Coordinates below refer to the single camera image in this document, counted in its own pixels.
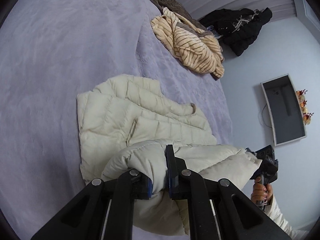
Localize black television cable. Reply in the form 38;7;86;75
260;102;274;128

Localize brown fleece garment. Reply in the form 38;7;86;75
149;0;213;38

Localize beige striped garment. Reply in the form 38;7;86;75
150;7;225;81

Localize black hanging coat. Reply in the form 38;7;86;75
200;7;273;57

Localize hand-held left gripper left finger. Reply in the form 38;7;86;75
30;169;153;240

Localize wall-mounted television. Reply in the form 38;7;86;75
260;74;307;147

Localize cream puffer jacket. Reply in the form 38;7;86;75
76;74;263;237

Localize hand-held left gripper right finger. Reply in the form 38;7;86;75
165;144;293;240

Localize person's right forearm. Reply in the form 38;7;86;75
260;195;310;240

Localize person's right hand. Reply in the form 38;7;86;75
251;183;273;208

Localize orange artificial flowers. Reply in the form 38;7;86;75
295;89;314;125

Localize purple fleece blanket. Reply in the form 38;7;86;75
0;0;233;240

